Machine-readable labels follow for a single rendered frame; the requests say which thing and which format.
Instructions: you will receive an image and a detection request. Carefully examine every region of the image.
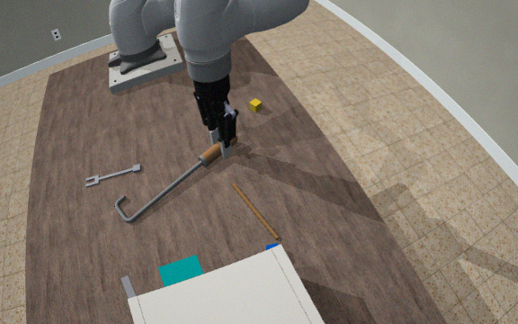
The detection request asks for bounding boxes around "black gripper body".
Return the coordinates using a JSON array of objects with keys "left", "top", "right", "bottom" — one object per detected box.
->
[{"left": 193, "top": 75, "right": 230, "bottom": 114}]

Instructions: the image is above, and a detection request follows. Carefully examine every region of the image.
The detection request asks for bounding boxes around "small yellow cube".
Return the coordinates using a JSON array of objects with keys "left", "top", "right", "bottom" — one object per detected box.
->
[{"left": 249, "top": 99, "right": 262, "bottom": 113}]

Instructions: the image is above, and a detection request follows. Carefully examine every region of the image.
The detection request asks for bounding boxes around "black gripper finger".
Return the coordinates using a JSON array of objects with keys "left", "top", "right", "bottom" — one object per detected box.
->
[
  {"left": 193, "top": 92, "right": 219, "bottom": 146},
  {"left": 210, "top": 101, "right": 238, "bottom": 158}
]

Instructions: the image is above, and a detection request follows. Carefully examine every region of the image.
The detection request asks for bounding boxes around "grey combination wrench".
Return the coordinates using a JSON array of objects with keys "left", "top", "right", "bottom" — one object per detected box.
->
[{"left": 85, "top": 164, "right": 141, "bottom": 187}]

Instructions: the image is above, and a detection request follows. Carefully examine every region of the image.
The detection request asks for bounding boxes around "teal square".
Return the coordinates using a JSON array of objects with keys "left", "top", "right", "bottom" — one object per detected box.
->
[{"left": 158, "top": 255, "right": 203, "bottom": 287}]

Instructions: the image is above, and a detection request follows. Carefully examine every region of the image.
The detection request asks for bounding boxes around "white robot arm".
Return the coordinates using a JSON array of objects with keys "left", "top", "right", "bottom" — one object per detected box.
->
[{"left": 108, "top": 0, "right": 309, "bottom": 83}]

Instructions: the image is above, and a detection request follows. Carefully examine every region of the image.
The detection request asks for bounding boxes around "grey metal hook with wooden handle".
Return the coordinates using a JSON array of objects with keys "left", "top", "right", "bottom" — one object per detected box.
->
[{"left": 115, "top": 135, "right": 237, "bottom": 223}]

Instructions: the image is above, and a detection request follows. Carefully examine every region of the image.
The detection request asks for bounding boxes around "grey flat bar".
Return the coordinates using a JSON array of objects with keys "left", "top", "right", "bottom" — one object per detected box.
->
[{"left": 121, "top": 275, "right": 137, "bottom": 298}]

